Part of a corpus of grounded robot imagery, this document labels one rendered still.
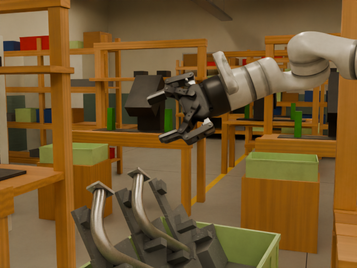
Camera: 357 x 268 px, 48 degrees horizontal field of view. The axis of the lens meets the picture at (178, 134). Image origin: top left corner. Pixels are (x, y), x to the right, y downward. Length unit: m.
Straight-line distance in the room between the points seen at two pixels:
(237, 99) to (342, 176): 1.19
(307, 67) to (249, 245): 0.72
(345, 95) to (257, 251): 0.82
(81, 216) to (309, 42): 0.61
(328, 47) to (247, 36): 11.04
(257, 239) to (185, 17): 11.21
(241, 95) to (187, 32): 11.50
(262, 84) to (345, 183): 1.19
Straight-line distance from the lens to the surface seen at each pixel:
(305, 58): 0.77
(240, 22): 11.88
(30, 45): 7.08
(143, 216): 1.05
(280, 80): 0.77
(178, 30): 12.33
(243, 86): 0.75
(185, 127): 0.75
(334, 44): 0.77
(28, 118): 7.13
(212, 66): 11.21
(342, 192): 1.91
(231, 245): 1.37
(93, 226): 0.92
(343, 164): 1.88
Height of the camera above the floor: 1.41
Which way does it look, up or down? 6 degrees down
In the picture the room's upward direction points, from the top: straight up
